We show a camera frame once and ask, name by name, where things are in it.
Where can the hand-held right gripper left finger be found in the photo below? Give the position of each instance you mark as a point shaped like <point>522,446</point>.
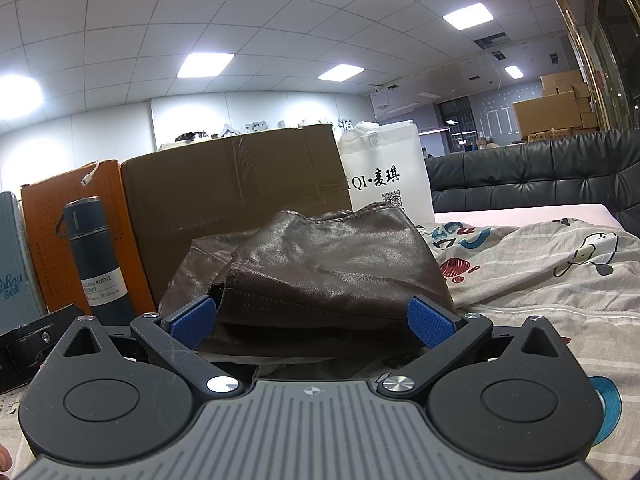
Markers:
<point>192,321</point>

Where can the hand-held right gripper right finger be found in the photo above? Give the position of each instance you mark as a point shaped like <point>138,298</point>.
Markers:
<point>431,321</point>

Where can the brown leather jacket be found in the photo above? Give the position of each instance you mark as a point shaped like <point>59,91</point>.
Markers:
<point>320,265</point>

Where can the blue-grey box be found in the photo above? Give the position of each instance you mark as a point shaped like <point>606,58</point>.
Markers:
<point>15,260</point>

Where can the printed bed sheet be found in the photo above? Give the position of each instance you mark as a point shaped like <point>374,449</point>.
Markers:
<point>530,290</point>

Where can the dark blue vacuum bottle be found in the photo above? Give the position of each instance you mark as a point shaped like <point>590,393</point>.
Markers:
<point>97,260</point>

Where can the orange box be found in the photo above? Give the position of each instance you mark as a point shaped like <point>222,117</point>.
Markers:
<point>45,240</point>

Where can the large brown cardboard box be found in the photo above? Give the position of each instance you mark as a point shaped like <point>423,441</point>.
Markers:
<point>225,185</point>

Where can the pink mattress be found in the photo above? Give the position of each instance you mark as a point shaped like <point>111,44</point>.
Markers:
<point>525,214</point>

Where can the white paper bag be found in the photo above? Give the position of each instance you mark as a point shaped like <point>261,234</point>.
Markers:
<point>385,170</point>

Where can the black leather sofa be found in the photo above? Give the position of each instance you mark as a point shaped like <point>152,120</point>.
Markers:
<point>525,175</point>

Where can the stack of cardboard boxes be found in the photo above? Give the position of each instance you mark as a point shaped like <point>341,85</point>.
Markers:
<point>555,110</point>

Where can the ceiling light panel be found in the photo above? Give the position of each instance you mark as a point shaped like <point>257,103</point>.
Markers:
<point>467,13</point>
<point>205,65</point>
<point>514,71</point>
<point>341,72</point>

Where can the gold door frame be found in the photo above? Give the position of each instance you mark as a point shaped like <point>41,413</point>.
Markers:
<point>595,50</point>

